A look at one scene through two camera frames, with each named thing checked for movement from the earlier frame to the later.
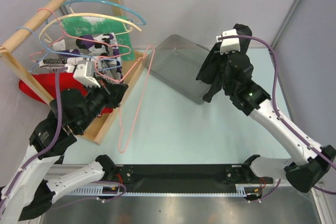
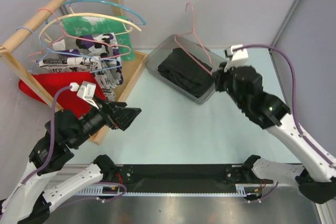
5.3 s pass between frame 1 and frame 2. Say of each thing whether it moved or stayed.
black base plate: stayed
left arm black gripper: moved
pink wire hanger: moved
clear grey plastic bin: stayed
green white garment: stayed
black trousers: moved
